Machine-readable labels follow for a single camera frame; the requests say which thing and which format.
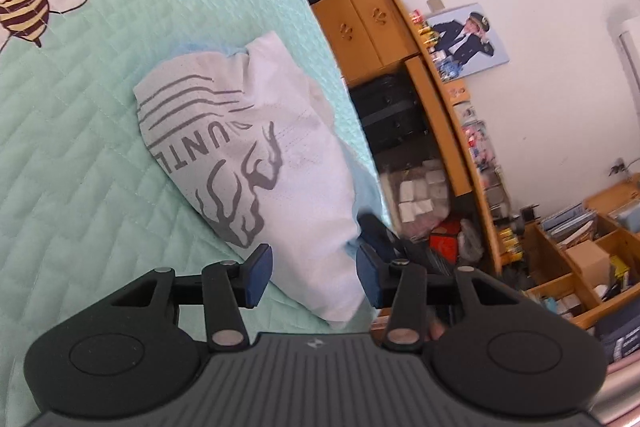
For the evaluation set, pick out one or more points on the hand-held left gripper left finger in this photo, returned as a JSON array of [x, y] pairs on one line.
[[260, 274]]

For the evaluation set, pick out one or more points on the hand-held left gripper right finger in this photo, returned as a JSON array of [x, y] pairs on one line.
[[365, 274]]

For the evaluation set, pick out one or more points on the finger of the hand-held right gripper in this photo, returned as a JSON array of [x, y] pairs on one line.
[[382, 234]]

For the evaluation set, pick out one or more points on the white and blue mesh shirt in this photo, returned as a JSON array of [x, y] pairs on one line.
[[280, 167]]

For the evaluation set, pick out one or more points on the clear bag of white boxes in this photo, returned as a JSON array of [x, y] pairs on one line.
[[420, 197]]

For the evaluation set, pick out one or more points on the red bag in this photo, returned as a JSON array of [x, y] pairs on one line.
[[445, 242]]

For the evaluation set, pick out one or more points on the black suitcase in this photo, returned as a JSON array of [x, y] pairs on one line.
[[390, 112]]

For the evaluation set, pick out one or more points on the wooden bookshelf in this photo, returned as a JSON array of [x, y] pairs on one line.
[[575, 257]]

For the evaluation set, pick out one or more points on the group of small jars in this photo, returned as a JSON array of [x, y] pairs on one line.
[[432, 42]]

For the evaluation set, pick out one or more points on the wooden desk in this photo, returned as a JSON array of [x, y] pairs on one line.
[[365, 32]]

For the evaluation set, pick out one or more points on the portrait photo in uniform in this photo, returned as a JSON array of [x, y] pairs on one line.
[[470, 39]]

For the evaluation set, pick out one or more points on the green bee-print quilt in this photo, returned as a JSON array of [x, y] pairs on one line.
[[90, 132]]

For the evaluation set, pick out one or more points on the white air conditioner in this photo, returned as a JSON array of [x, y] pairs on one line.
[[627, 57]]

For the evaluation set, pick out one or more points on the small photo frame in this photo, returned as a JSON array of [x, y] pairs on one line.
[[460, 94]]

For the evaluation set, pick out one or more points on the wall light switch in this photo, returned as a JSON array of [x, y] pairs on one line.
[[435, 4]]

